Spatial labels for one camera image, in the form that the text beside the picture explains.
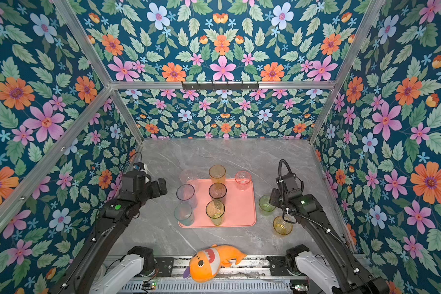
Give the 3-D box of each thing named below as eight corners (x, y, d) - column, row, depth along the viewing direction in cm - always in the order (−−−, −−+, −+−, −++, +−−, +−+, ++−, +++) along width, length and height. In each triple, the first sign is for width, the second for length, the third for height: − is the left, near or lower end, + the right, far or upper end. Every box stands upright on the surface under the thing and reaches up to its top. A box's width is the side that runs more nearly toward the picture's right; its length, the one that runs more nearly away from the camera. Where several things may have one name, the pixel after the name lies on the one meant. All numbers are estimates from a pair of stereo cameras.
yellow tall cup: (211, 191, 98) (208, 176, 87) (212, 179, 102) (209, 164, 91) (225, 191, 98) (224, 176, 87) (226, 179, 102) (225, 164, 91)
